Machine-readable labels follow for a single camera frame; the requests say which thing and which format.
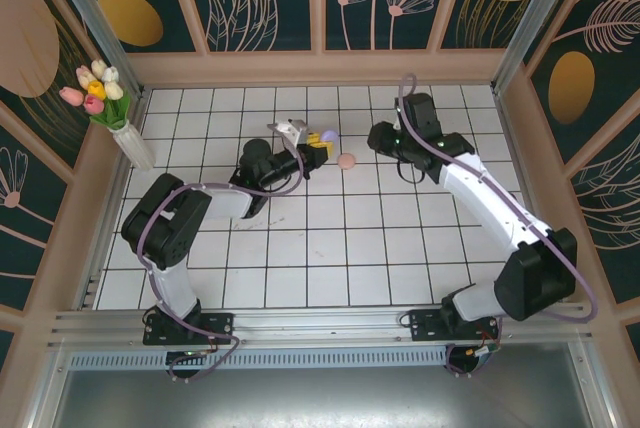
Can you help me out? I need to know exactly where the white ribbed vase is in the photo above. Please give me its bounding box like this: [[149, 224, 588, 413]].
[[110, 120, 155, 173]]

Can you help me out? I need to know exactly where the artificial tulip bouquet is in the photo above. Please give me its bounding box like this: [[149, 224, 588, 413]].
[[58, 59, 133, 130]]

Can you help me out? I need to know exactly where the grey metal panel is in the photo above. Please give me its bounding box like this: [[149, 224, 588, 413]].
[[49, 367, 606, 428]]

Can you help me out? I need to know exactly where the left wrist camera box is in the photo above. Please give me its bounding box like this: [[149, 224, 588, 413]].
[[267, 118, 309, 150]]

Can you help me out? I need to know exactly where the aluminium frame post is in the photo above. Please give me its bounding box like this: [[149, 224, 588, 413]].
[[491, 0, 585, 95], [39, 0, 147, 95]]

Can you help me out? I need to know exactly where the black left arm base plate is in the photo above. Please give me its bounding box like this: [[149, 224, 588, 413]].
[[143, 311, 236, 347]]

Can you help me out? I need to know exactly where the aluminium mounting rail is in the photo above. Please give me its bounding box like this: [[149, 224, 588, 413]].
[[47, 301, 595, 350]]

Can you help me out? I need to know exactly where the slotted grey cable duct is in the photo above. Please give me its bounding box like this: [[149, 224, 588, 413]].
[[67, 346, 451, 373]]

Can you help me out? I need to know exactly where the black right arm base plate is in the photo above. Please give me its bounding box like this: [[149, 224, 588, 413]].
[[408, 307, 501, 344]]

